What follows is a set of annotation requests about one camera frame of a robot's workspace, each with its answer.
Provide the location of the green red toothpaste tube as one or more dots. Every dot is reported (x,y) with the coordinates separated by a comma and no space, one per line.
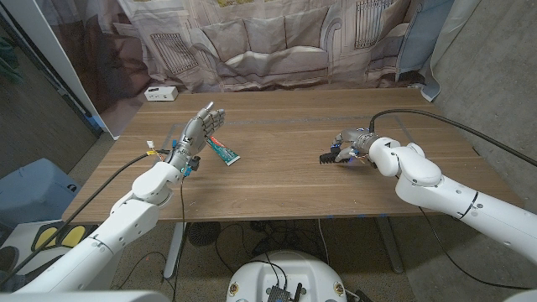
(224,153)

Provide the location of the white table leg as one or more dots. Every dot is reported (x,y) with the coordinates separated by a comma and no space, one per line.
(174,251)

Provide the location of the blue grey plastic bin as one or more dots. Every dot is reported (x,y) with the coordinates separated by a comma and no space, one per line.
(33,193)

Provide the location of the white partition panel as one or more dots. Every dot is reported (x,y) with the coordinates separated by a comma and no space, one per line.
(63,71)

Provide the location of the grey table leg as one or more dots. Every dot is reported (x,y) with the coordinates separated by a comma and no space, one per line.
(390,247)

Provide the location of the black claw hair clip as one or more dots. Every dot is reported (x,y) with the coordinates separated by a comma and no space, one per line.
(326,159)

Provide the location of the printed sofa backdrop cloth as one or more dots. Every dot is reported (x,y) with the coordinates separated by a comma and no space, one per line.
(268,42)

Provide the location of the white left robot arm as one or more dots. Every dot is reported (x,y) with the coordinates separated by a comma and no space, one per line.
(126,222)

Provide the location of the white power strip box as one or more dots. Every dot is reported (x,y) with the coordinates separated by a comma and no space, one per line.
(161,93)

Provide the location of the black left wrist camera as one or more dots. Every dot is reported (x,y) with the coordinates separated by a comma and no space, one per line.
(194,162)

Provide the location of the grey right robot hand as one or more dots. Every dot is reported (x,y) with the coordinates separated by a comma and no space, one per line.
(358,140)

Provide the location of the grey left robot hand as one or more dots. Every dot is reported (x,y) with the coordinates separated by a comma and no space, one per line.
(192,135)

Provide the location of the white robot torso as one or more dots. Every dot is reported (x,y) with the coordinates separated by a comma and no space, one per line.
(293,272)

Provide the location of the black module on torso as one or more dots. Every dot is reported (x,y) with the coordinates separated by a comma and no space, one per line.
(279,293)

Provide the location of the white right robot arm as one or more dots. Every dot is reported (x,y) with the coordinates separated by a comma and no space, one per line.
(440,193)

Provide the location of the black round floor fan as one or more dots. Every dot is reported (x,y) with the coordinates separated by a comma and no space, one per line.
(203,234)

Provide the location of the floor mat with yellow pads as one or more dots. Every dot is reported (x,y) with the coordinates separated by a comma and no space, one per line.
(46,237)

